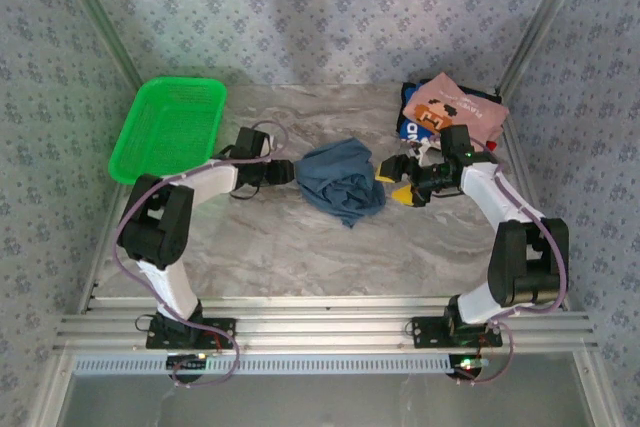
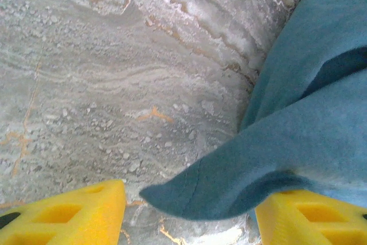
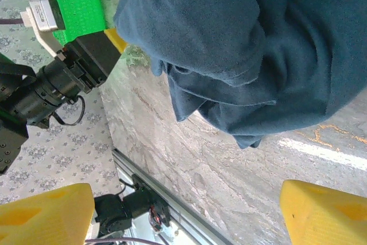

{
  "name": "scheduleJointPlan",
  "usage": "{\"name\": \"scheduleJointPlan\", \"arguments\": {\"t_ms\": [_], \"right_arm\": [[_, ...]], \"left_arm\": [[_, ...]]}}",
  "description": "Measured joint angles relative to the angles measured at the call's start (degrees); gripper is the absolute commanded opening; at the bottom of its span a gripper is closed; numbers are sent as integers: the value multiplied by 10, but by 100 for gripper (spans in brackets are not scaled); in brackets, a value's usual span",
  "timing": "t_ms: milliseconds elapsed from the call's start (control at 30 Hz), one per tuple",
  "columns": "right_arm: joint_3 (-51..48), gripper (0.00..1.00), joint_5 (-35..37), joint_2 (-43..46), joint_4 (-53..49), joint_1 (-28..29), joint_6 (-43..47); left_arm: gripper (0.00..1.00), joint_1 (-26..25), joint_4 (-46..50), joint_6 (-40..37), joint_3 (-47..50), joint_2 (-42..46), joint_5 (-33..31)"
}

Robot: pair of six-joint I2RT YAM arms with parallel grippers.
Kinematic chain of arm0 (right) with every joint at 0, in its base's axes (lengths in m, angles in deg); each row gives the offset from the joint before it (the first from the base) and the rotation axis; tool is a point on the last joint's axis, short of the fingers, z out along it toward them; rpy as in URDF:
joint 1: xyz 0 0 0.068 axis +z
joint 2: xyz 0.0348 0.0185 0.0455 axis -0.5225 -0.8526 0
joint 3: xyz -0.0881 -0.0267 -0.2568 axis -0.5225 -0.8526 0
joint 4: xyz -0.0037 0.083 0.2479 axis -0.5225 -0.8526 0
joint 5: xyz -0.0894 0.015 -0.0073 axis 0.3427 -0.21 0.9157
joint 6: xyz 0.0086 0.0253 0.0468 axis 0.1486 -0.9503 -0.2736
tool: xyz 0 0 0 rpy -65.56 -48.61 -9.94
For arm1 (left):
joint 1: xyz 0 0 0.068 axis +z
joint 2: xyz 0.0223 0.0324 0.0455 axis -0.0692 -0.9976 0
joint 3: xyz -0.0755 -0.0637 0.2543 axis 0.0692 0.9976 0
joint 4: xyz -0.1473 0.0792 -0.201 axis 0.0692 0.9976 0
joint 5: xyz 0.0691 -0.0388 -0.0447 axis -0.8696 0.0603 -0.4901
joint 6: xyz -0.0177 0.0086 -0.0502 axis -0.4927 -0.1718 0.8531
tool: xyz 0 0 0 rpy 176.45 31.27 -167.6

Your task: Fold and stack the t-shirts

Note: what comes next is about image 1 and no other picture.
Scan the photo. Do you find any plain blue t-shirt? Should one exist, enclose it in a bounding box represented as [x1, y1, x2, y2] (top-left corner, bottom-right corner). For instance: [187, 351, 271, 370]
[293, 136, 388, 230]

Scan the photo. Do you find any blue white-print folded t-shirt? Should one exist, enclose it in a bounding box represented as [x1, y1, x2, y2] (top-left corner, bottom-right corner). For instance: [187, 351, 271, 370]
[397, 81, 444, 149]

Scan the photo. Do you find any pink pixel-print folded t-shirt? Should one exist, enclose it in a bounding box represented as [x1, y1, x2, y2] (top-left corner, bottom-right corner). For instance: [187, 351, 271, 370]
[403, 71, 510, 146]

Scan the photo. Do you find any green plastic basket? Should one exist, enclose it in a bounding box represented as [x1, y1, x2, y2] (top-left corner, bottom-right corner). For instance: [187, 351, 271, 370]
[108, 76, 229, 186]

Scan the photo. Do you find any small black circuit board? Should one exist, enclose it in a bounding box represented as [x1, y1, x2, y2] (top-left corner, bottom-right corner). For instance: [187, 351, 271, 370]
[452, 354, 489, 379]
[166, 354, 209, 374]

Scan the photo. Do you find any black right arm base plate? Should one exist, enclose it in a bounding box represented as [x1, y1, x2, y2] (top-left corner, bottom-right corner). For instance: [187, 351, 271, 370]
[410, 315, 504, 350]

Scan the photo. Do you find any aluminium rail frame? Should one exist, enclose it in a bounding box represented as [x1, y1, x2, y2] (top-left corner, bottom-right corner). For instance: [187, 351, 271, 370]
[53, 295, 599, 354]

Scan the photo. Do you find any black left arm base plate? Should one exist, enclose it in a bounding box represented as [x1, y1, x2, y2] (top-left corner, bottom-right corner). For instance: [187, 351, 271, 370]
[144, 315, 237, 350]

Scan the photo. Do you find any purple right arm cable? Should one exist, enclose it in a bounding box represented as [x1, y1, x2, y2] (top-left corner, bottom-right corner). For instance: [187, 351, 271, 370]
[457, 144, 571, 388]

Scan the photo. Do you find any grey slotted cable duct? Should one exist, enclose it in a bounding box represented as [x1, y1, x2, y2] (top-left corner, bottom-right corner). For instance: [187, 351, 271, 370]
[72, 352, 484, 377]

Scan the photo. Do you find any aluminium frame post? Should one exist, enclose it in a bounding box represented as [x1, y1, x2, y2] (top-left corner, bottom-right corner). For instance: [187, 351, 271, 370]
[49, 0, 146, 93]
[498, 0, 596, 98]

